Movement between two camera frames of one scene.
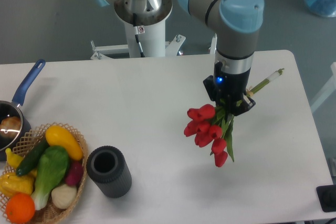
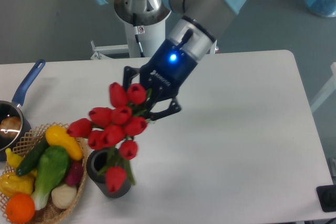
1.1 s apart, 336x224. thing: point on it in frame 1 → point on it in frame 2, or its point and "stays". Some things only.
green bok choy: x=53 y=166 stays
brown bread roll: x=10 y=127 stays
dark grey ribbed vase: x=106 y=166 stays
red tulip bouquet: x=207 y=125 → x=112 y=129
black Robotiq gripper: x=228 y=88 → x=163 y=76
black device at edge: x=327 y=196 stays
